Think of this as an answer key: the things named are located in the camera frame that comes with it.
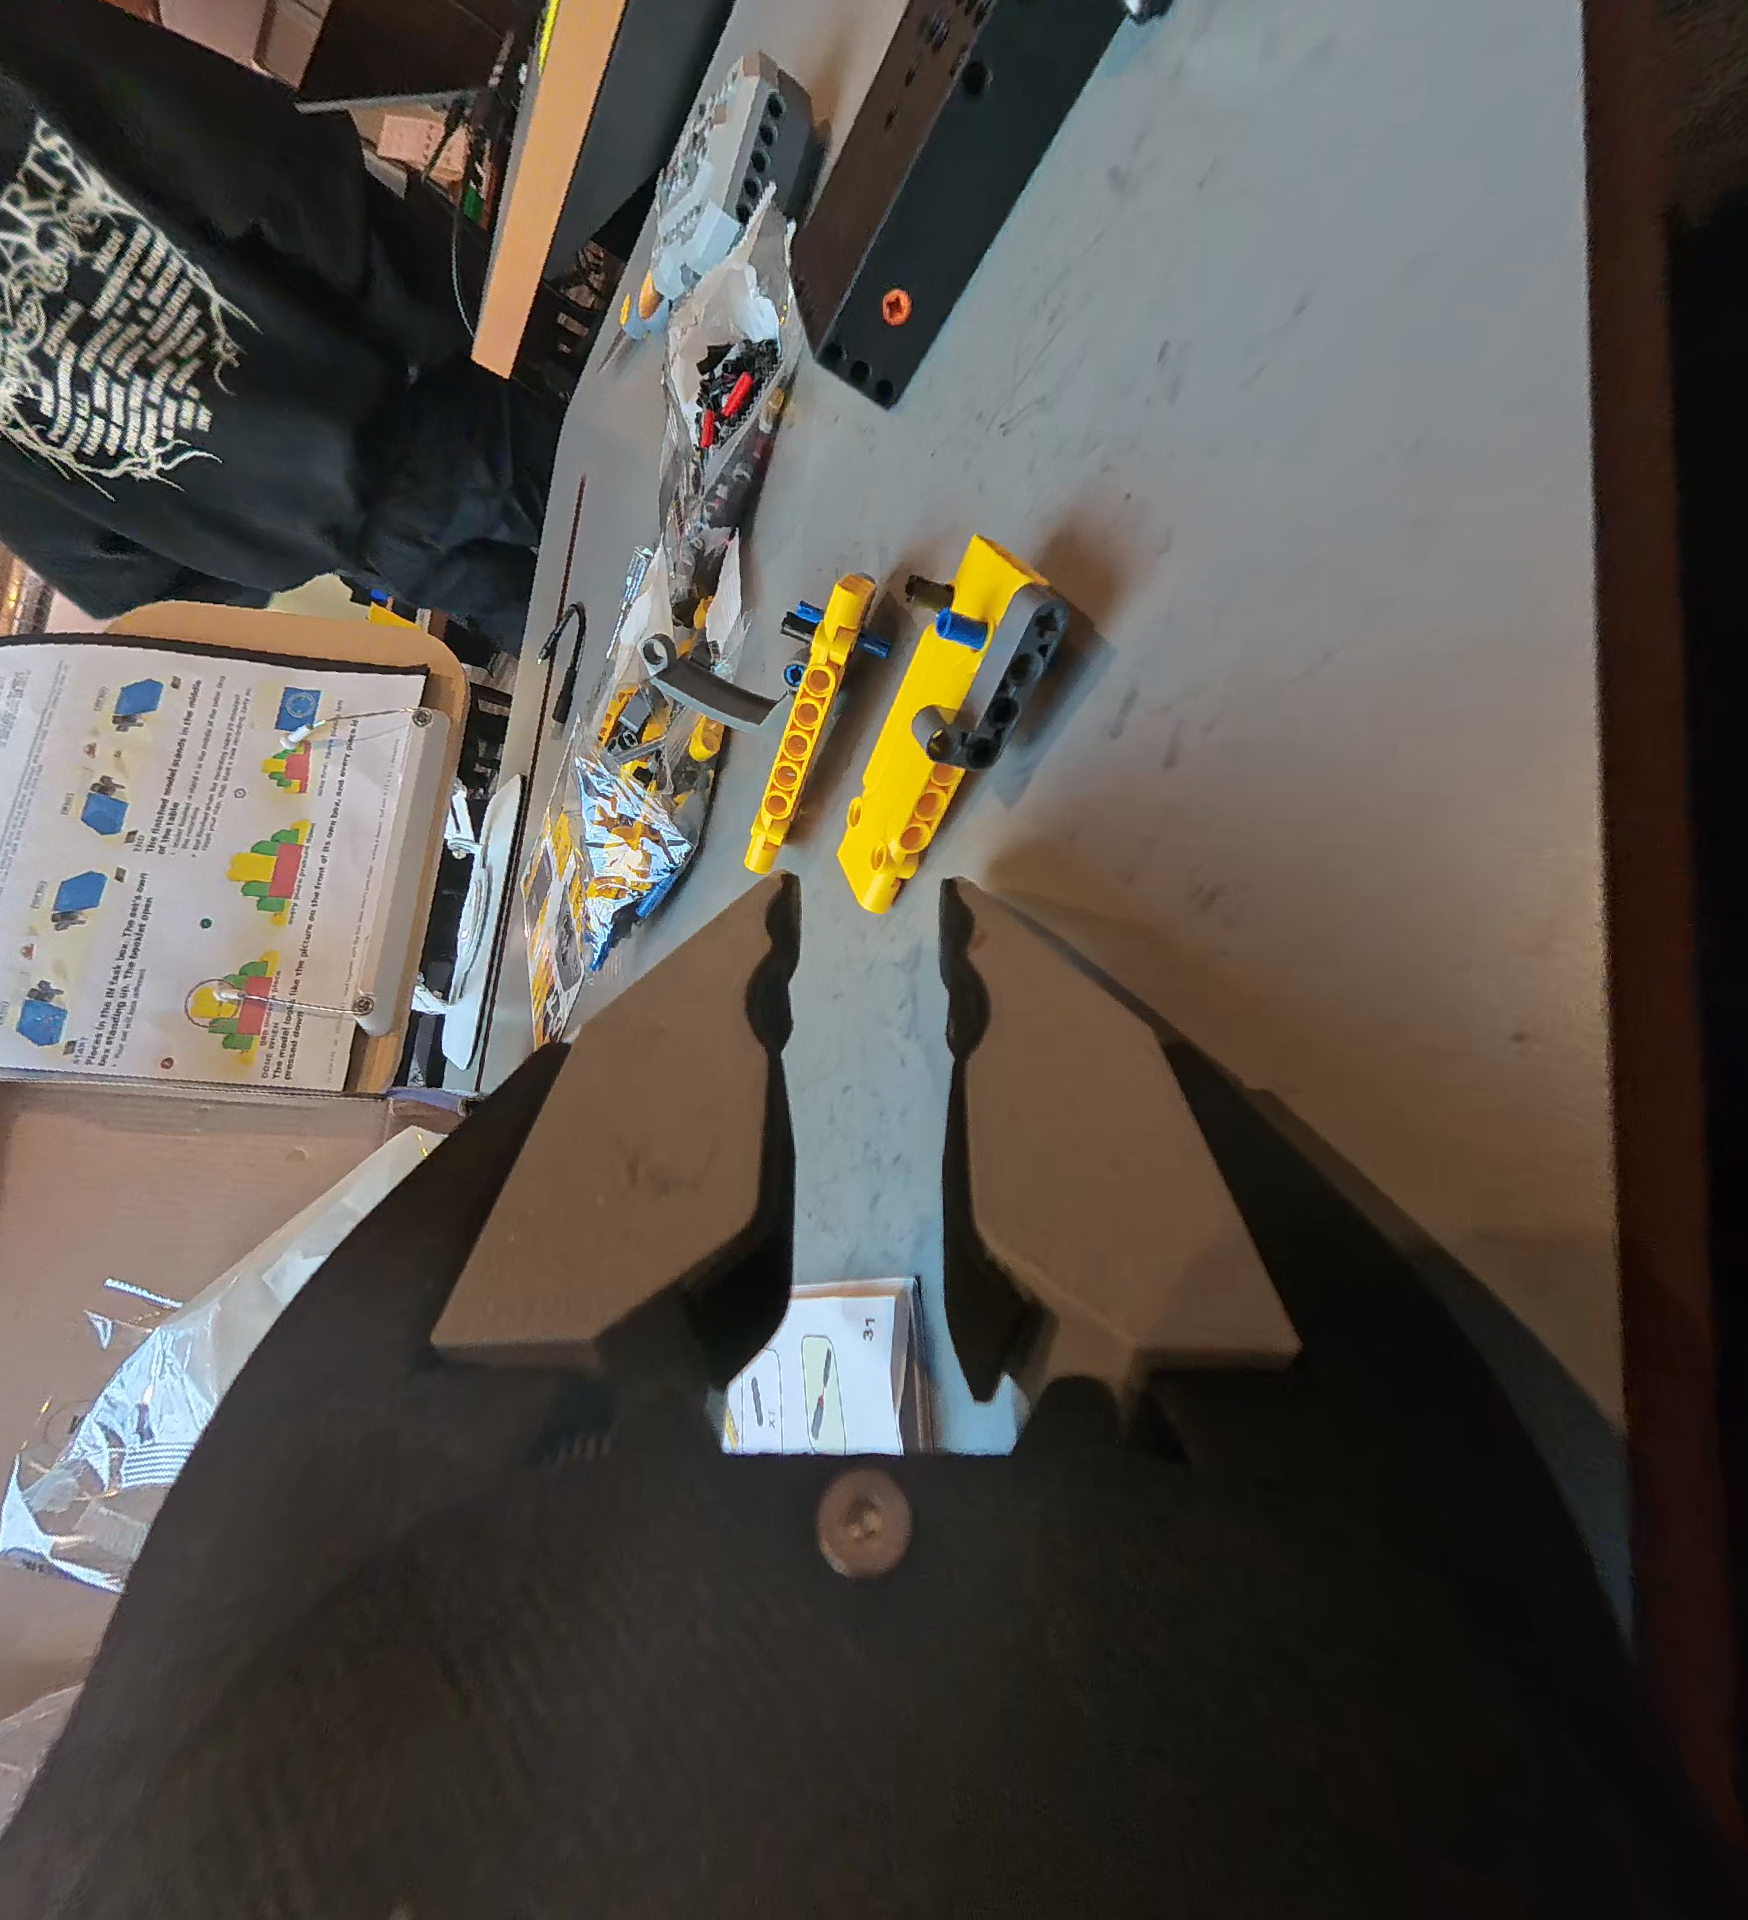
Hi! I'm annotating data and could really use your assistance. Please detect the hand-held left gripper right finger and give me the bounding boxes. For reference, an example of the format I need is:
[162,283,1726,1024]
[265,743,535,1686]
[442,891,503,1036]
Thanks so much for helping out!
[936,874,1305,1414]

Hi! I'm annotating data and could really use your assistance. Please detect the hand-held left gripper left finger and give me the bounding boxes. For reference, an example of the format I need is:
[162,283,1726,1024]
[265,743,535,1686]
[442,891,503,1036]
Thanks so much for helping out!
[429,874,802,1380]

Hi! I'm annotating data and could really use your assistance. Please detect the yellow panel with pins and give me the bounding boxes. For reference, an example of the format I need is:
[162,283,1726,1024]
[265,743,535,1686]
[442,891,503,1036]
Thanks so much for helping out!
[744,571,894,874]

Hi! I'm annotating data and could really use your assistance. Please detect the yellow panel with grey beam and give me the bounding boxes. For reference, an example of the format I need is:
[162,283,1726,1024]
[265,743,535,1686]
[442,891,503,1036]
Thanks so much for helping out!
[836,542,1073,916]

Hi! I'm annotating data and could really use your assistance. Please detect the black motor block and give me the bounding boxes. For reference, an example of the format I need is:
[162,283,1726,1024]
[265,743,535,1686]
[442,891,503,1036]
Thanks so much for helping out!
[791,0,1129,415]

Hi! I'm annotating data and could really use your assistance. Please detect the grey desk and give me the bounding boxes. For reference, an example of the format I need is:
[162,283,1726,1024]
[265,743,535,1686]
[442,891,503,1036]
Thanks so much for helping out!
[472,0,1627,1656]

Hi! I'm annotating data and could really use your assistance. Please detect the instruction booklet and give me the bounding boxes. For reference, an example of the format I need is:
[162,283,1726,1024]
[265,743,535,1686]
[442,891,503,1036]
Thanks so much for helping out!
[716,1270,917,1460]

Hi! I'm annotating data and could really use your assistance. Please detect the yellow black sticker sheet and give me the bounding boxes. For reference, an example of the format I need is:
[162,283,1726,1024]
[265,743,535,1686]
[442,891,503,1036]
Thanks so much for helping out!
[525,813,593,1052]

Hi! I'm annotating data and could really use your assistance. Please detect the silver monitor stand base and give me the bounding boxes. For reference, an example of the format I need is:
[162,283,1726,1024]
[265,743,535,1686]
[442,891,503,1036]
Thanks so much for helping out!
[434,769,529,1075]

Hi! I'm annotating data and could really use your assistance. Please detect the bag of yellow grey parts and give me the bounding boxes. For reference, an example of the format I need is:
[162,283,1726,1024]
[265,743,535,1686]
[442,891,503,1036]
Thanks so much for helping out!
[579,677,726,965]

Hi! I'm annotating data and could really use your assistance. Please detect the white sheet holder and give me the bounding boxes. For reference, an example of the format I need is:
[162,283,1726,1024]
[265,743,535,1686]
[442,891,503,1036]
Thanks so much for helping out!
[346,701,449,1036]

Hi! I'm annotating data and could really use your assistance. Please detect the grey curved panel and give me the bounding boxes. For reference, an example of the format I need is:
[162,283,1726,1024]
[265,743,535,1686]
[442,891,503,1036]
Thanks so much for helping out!
[641,630,791,736]

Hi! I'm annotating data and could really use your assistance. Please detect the blue cardboard kit box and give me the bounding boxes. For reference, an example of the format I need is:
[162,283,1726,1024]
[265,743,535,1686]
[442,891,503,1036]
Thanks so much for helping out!
[0,1052,472,1757]

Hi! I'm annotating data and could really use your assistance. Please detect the crumpled clear plastic bag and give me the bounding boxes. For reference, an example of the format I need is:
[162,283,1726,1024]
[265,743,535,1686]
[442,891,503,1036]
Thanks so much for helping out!
[0,1123,442,1595]

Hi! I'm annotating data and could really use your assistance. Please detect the printed instruction sheet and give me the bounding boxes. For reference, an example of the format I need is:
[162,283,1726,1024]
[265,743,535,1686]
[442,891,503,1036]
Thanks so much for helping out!
[0,642,429,1091]

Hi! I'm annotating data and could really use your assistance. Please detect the wooden board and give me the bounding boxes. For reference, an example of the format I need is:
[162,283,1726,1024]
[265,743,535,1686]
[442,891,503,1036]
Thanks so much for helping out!
[110,604,472,1091]

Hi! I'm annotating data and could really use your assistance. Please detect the person's brown clothing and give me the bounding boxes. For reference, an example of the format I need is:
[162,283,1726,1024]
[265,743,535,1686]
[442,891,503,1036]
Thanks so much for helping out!
[1584,0,1748,1920]

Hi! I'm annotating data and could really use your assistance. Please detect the bag of black red parts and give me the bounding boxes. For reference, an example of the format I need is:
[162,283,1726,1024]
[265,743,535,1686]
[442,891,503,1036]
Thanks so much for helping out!
[652,209,802,660]

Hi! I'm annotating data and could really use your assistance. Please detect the beige panel with black edge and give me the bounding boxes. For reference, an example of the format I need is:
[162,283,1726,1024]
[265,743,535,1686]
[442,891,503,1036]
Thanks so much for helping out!
[466,0,744,380]

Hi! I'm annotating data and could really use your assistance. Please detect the grey hub block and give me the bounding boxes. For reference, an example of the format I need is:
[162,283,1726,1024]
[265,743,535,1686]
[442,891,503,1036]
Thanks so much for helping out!
[649,49,827,297]

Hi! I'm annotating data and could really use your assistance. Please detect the black cable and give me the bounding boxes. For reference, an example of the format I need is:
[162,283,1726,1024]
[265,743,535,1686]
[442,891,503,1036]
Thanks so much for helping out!
[535,604,593,736]

